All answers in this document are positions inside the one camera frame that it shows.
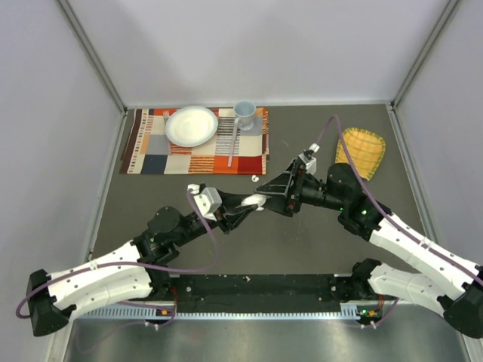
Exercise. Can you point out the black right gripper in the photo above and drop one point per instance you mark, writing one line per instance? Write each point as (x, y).
(282, 185)

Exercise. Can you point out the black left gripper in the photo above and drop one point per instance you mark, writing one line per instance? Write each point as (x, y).
(229, 216)

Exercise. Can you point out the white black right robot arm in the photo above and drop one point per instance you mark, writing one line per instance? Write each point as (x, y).
(444, 283)

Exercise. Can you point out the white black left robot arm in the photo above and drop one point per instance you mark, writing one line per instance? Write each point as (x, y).
(138, 269)

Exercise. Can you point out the pink plastic spoon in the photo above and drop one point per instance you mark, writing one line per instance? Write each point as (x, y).
(233, 141)

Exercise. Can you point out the light blue cup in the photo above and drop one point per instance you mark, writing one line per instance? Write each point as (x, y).
(245, 111)

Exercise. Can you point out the white round plate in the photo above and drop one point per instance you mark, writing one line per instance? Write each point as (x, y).
(191, 126)

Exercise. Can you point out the yellow woven leaf dish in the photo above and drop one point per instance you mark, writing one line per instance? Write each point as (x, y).
(366, 149)

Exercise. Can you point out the colourful patchwork placemat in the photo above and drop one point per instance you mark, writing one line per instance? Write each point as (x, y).
(149, 151)

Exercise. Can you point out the silver fork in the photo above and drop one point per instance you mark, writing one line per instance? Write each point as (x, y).
(166, 116)

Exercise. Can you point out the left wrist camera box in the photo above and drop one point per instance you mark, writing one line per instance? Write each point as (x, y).
(207, 200)

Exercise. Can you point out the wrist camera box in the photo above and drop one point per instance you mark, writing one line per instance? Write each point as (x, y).
(308, 158)
(207, 200)

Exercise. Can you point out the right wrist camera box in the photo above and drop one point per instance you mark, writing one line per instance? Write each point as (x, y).
(308, 158)

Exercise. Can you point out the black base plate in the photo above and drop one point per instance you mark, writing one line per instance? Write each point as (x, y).
(271, 293)

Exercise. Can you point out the grey slotted cable duct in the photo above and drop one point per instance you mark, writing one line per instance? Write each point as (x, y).
(138, 312)

